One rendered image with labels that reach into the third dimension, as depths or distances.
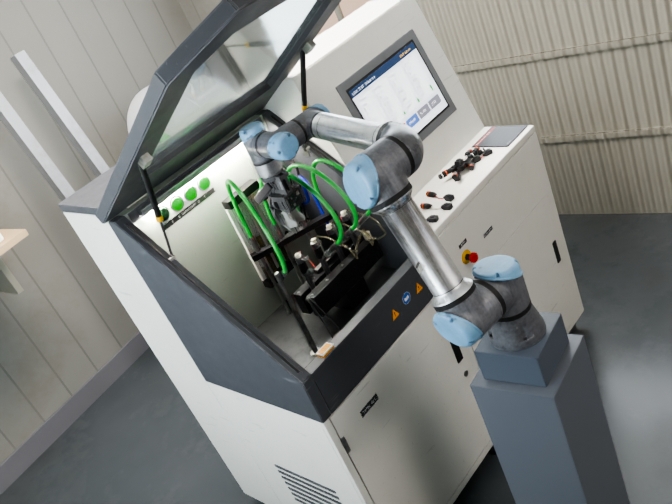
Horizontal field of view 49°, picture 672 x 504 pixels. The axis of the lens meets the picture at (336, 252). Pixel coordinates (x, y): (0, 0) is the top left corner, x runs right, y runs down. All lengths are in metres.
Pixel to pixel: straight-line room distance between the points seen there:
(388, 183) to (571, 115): 2.26
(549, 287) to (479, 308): 1.30
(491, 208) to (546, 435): 0.92
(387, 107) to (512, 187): 0.55
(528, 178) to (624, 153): 1.09
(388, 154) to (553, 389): 0.74
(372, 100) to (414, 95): 0.21
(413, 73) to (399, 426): 1.27
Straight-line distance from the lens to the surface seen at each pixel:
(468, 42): 3.89
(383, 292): 2.27
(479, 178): 2.64
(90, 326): 4.47
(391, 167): 1.72
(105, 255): 2.51
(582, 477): 2.21
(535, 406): 2.02
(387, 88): 2.70
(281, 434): 2.45
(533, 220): 2.93
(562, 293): 3.19
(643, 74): 3.69
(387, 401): 2.36
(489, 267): 1.88
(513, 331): 1.94
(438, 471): 2.67
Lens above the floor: 2.16
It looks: 28 degrees down
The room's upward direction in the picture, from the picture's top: 24 degrees counter-clockwise
